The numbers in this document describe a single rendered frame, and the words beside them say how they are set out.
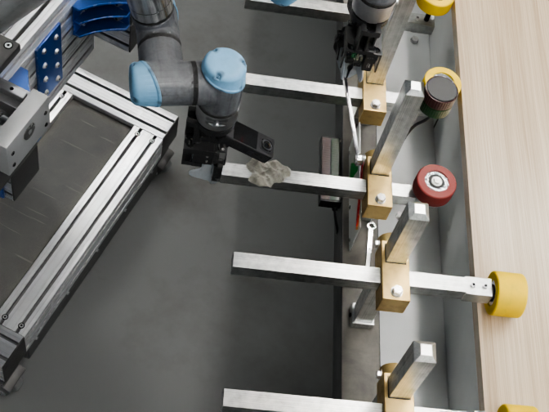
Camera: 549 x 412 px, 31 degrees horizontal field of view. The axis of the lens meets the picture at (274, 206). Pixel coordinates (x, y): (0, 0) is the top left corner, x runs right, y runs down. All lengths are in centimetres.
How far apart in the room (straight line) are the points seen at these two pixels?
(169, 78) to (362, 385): 70
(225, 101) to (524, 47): 80
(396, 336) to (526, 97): 57
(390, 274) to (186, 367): 103
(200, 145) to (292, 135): 126
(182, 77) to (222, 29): 163
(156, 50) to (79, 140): 107
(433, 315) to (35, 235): 104
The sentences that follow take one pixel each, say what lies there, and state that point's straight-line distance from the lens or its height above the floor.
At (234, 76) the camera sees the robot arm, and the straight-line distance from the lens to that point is 167.
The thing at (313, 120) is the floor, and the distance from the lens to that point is 313.
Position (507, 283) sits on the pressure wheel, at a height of 98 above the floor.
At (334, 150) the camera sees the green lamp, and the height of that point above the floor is 70.
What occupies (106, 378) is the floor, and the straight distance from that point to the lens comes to 266.
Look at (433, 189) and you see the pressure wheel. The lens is 196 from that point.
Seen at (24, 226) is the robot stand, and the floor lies 21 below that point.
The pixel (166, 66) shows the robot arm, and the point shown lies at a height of 116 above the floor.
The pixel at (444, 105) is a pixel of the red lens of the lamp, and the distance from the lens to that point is 180.
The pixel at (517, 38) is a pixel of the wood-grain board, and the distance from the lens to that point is 228.
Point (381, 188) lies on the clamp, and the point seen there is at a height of 87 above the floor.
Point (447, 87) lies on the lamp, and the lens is 181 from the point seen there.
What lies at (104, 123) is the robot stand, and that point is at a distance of 279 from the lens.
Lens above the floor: 247
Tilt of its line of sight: 57 degrees down
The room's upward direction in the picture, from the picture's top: 17 degrees clockwise
